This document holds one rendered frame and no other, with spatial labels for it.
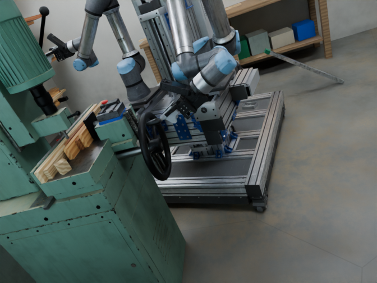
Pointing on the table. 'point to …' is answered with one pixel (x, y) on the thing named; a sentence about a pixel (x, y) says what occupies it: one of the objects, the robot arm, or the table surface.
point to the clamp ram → (90, 122)
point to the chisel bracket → (53, 122)
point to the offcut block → (63, 166)
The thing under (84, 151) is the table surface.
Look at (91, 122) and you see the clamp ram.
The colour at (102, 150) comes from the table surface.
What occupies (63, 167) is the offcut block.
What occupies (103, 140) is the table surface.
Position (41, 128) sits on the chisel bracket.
